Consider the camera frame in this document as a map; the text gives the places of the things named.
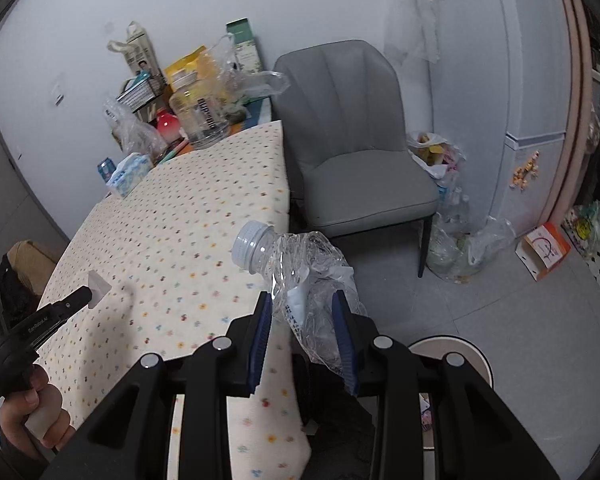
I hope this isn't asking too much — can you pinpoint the pale blue refrigerator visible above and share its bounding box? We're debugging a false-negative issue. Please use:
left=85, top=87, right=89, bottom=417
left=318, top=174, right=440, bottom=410
left=489, top=0, right=582, bottom=242

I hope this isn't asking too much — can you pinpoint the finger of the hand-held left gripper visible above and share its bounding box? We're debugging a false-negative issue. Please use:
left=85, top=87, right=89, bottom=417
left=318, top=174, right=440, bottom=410
left=40, top=286, right=94, bottom=322

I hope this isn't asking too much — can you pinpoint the black bag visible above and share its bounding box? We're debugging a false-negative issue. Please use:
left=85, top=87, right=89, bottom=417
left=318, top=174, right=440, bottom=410
left=0, top=255, right=42, bottom=322

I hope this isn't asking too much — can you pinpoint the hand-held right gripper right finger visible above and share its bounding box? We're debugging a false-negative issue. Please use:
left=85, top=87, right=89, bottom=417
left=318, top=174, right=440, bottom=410
left=331, top=291, right=561, bottom=480

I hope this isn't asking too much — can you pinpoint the white mesh bag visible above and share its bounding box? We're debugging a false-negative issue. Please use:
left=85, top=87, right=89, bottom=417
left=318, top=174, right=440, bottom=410
left=384, top=0, right=441, bottom=65

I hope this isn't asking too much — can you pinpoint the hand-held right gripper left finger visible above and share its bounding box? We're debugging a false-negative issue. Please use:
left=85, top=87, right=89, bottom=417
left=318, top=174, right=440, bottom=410
left=40, top=292, right=273, bottom=480

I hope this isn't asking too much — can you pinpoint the green white carton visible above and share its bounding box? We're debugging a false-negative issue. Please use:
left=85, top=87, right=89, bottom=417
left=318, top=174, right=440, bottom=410
left=225, top=18, right=261, bottom=77

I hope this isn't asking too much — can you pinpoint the clear bag of bottles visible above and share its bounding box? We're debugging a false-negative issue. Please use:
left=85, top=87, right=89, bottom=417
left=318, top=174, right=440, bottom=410
left=424, top=187, right=517, bottom=279

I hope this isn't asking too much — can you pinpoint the large clear water bottle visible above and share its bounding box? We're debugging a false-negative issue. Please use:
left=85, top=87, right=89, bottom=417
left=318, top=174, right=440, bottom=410
left=168, top=71, right=231, bottom=150

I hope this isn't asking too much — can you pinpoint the pink green slim packet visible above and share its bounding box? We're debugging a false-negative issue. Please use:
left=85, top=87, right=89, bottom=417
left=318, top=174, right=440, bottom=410
left=154, top=140, right=189, bottom=166

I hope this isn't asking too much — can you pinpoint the black wire basket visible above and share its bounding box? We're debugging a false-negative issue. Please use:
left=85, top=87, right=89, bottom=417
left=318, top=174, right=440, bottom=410
left=115, top=72, right=169, bottom=114

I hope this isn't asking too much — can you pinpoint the person's left hand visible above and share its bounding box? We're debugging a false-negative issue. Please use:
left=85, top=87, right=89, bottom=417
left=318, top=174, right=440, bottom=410
left=0, top=364, right=76, bottom=455

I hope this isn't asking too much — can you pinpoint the white wall switch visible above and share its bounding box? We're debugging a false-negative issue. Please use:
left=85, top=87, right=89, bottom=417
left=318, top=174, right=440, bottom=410
left=50, top=72, right=69, bottom=106

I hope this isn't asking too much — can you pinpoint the grey door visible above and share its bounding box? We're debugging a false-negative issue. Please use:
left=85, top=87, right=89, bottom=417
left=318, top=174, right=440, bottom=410
left=0, top=92, right=67, bottom=262

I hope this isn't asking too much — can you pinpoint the orange white cardboard box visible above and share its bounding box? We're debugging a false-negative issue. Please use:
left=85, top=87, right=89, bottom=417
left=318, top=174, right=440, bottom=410
left=514, top=222, right=572, bottom=281

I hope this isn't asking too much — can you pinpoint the crushed clear plastic bottle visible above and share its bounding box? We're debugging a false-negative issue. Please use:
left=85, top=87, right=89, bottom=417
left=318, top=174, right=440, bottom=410
left=231, top=221, right=369, bottom=396

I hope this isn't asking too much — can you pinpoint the paper carton with handles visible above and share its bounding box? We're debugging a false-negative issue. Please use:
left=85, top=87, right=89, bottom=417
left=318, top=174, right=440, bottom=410
left=107, top=21, right=164, bottom=87

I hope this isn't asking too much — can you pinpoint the white round bin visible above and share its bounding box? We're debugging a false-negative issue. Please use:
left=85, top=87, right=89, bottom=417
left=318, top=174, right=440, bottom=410
left=407, top=334, right=495, bottom=454

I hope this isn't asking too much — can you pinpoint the plastic bag with yellow contents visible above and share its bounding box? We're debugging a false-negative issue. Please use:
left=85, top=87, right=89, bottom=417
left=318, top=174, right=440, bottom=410
left=407, top=131, right=466, bottom=181

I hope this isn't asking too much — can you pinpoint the blue drink can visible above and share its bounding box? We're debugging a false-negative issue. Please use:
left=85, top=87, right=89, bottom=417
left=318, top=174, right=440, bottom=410
left=97, top=157, right=117, bottom=186

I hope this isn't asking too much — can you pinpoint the cluster of small fridge magnets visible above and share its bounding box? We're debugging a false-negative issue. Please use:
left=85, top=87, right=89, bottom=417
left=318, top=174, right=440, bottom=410
left=511, top=156, right=541, bottom=191

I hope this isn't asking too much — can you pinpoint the brown bag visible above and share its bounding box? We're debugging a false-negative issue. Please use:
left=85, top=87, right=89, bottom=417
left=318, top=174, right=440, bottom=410
left=7, top=240, right=62, bottom=297

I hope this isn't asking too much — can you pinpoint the yellow green printed bag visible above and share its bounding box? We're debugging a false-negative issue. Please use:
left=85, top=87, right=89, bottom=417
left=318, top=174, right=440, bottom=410
left=564, top=200, right=600, bottom=257

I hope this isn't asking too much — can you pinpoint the grey upholstered chair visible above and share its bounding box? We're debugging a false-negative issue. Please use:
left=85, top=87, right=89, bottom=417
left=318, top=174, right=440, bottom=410
left=271, top=40, right=441, bottom=279

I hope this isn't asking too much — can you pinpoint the blue white tissue box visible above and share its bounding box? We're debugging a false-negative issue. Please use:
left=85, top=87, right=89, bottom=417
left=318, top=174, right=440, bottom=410
left=106, top=152, right=151, bottom=199

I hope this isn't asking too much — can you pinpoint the person's left forearm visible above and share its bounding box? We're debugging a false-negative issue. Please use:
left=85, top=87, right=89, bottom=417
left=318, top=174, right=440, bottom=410
left=0, top=435, right=56, bottom=480

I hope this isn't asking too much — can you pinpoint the clear plastic bag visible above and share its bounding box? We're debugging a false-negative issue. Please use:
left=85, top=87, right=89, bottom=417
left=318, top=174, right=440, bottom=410
left=102, top=97, right=169, bottom=162
left=207, top=35, right=291, bottom=112

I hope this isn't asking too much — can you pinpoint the yellow snack bag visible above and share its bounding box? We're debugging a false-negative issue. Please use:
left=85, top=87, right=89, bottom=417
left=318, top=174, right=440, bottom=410
left=163, top=46, right=217, bottom=92

